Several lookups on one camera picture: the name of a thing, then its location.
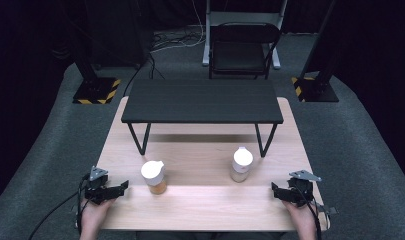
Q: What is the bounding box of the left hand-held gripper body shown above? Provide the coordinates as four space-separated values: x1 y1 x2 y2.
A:
84 165 112 205

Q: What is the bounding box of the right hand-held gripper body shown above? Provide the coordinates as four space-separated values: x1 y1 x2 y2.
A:
285 169 323 208

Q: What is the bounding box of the orange spice jar white lid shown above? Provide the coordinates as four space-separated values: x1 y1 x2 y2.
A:
140 160 167 195

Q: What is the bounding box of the pale spice jar white lid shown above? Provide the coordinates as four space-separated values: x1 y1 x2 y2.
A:
229 146 255 183

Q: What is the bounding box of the black slatted shelf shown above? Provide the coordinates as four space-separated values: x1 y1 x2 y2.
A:
120 78 285 158

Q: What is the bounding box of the person's left hand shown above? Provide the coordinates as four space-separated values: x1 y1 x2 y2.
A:
79 197 116 232

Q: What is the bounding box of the person's right hand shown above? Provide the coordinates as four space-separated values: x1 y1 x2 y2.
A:
282 199 317 232

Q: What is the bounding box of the person's dark clothing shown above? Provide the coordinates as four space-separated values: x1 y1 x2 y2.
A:
135 231 286 240

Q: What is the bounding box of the black stand striped base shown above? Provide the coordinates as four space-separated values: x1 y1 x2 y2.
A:
291 0 340 103
67 0 122 105

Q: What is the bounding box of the black folding chair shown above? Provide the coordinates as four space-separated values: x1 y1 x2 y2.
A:
208 21 281 81

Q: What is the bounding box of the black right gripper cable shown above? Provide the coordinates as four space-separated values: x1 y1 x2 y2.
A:
294 184 324 240

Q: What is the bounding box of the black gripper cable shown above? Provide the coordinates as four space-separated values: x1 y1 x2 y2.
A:
294 184 324 240
27 173 92 240

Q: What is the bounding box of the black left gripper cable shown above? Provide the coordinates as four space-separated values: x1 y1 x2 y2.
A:
27 173 92 240

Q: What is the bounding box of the black floor cable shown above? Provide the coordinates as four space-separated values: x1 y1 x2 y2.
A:
122 52 166 98

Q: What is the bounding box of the tangle of floor cables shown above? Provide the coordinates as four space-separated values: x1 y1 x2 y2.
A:
151 0 208 54

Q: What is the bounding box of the white metal stand frame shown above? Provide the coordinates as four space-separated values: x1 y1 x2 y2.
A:
202 0 289 71

